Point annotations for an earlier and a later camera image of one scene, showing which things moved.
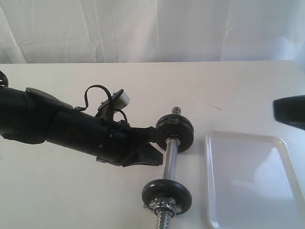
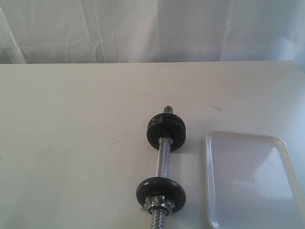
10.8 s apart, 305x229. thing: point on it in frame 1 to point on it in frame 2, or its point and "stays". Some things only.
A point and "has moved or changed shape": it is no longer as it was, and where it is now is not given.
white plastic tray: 253,182 stays
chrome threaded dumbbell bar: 163,217 to 164,168
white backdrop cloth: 70,31 stays
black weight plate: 174,123 has moved or changed shape
